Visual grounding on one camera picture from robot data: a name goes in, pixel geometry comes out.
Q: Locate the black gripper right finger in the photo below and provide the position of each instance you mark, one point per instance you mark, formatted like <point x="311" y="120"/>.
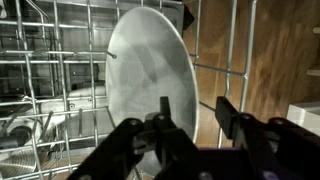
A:
<point x="286" y="146"/>

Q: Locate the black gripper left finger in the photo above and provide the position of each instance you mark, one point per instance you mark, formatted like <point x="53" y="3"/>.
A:
<point x="123" y="150"/>

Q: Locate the white round plate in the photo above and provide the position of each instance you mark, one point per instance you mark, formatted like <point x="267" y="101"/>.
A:
<point x="150" y="63"/>

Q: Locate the white box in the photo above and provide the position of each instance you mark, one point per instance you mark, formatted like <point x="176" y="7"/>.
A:
<point x="305" y="116"/>

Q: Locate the ribbed silver metal item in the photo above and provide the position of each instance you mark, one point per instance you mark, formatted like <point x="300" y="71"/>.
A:
<point x="18" y="163"/>

